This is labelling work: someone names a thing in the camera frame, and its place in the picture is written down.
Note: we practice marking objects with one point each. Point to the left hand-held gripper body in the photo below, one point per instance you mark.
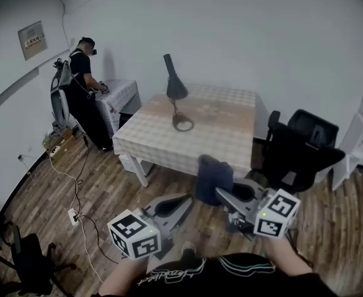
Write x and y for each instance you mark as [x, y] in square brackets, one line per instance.
[133, 237]

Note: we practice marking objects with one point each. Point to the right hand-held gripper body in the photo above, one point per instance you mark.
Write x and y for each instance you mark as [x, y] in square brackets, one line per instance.
[277, 215]

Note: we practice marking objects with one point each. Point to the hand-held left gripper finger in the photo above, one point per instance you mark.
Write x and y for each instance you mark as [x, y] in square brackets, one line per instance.
[178, 216]
[183, 198]

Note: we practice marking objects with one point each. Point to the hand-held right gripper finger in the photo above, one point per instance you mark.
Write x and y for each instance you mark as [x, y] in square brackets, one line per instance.
[234, 204]
[259, 193]

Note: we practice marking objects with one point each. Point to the dark blue cloth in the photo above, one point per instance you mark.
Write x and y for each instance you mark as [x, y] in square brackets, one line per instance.
[212, 178]

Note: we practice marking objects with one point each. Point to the black desk lamp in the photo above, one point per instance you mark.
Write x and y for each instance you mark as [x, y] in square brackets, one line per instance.
[175, 87]

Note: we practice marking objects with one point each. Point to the person's right forearm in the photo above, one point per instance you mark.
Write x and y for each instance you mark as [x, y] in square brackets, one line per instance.
[283, 252]

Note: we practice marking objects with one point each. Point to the person's left forearm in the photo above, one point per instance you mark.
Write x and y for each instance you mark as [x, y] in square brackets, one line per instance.
[119, 280]

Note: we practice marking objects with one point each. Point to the small table with checked cloth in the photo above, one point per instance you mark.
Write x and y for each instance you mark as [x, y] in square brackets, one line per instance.
[122, 93]

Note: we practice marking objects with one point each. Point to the person's grey shoe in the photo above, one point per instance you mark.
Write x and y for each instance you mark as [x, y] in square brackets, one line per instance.
[188, 249]

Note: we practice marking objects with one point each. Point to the black mesh office chair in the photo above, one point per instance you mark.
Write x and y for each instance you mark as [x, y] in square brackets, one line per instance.
[293, 156]

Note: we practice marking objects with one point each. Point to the white power strip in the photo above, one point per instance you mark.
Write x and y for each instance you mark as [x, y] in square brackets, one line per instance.
[55, 151]
[73, 216]

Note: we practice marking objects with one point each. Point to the white drawer cabinet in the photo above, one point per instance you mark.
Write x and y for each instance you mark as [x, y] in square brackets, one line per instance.
[124, 161]

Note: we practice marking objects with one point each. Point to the table with checked tablecloth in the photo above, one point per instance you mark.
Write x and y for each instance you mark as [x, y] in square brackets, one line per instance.
[218, 135]

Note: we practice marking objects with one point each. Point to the person's black printed shirt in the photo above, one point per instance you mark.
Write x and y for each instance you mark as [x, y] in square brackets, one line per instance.
[231, 283]

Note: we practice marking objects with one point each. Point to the cardboard boxes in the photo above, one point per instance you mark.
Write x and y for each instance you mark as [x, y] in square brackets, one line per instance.
[60, 142]

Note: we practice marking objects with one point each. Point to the white oval appliance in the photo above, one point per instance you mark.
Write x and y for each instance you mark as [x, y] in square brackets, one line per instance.
[57, 104]

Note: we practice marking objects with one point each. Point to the grey wall electrical panel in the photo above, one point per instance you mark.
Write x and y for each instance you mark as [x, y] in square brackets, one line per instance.
[33, 40]

